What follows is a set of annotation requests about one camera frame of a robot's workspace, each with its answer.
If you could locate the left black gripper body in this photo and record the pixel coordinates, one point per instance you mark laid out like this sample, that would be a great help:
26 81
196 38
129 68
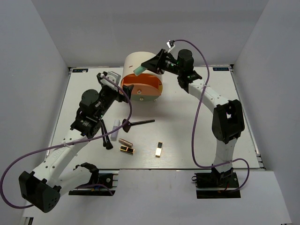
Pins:
108 98

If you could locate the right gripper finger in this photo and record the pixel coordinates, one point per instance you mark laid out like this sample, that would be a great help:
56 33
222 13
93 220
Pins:
159 71
158 61

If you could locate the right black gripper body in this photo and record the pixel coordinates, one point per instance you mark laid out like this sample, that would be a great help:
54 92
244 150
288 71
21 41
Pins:
171 66

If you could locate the green white makeup tube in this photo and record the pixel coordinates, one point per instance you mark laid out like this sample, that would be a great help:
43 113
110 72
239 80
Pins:
138 71

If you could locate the round beige orange organizer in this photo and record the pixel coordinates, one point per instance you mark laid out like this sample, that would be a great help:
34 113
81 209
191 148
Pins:
148 85

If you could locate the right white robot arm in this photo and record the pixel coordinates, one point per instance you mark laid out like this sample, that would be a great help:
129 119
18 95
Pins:
227 120

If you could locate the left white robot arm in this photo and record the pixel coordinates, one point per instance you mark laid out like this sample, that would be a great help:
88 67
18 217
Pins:
44 186

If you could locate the black fan brush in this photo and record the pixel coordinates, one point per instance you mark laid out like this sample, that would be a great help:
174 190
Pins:
129 124

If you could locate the rose gold lipstick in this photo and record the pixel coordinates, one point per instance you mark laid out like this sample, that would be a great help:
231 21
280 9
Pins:
125 142

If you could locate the black gold lipstick case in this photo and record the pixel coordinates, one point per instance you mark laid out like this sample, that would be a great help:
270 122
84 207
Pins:
127 150

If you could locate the gold black lipstick upright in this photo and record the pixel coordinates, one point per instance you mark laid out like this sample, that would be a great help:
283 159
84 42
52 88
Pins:
159 149

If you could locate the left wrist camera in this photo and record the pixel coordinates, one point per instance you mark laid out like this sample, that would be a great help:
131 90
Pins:
109 79

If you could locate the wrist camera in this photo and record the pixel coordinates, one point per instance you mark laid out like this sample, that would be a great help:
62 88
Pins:
171 45
109 79

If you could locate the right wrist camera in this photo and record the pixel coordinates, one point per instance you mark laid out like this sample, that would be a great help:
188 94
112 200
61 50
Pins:
171 45

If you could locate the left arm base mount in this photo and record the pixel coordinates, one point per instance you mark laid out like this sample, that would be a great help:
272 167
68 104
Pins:
105 185

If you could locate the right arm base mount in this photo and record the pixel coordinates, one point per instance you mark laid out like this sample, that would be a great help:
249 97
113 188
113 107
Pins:
208 188

